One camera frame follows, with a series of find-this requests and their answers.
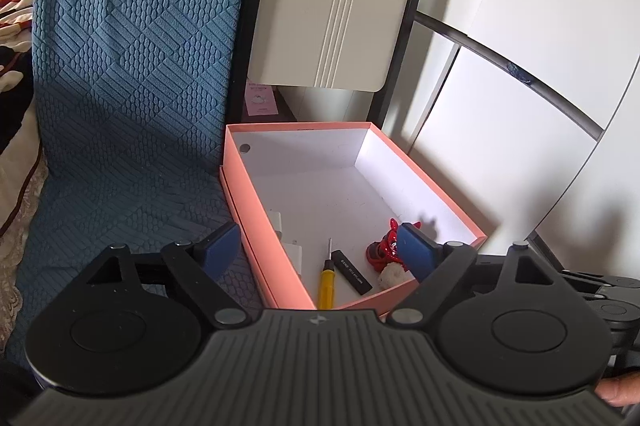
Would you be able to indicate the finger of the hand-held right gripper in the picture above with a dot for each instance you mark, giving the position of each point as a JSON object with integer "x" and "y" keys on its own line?
{"x": 600, "y": 286}

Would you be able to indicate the blue quilted blanket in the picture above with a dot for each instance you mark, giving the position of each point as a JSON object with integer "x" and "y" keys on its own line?
{"x": 135, "y": 106}

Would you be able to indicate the white charger cube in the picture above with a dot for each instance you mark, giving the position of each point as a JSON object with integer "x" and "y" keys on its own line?
{"x": 296, "y": 260}
{"x": 276, "y": 223}

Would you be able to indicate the dark curved metal rail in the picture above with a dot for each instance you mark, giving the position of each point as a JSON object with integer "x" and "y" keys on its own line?
{"x": 500, "y": 56}

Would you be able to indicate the red toy figure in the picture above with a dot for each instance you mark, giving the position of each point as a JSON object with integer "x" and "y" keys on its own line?
{"x": 382, "y": 248}

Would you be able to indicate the black rectangular stick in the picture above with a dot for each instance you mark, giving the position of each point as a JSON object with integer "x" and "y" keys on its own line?
{"x": 352, "y": 273}

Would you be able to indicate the person's right hand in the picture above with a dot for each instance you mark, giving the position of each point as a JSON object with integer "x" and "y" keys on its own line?
{"x": 620, "y": 398}

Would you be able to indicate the beige plastic chair back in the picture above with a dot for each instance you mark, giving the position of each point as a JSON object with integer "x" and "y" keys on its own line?
{"x": 330, "y": 1}

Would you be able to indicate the striped red black blanket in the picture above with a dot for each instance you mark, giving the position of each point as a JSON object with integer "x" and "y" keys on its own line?
{"x": 17, "y": 106}

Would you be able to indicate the small pink carton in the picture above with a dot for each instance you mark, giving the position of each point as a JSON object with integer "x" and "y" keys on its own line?
{"x": 260, "y": 101}

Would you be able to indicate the beige folding chair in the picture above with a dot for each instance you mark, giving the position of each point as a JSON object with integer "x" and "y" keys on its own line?
{"x": 400, "y": 56}

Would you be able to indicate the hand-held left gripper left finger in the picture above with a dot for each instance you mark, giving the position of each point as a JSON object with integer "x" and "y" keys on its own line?
{"x": 220, "y": 248}

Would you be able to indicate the white plush toy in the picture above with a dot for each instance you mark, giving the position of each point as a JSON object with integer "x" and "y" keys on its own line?
{"x": 392, "y": 276}

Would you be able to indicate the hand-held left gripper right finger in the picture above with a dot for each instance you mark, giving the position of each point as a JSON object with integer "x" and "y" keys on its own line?
{"x": 415, "y": 251}

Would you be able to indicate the pink cardboard box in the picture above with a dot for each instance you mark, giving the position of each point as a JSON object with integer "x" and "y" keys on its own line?
{"x": 320, "y": 186}

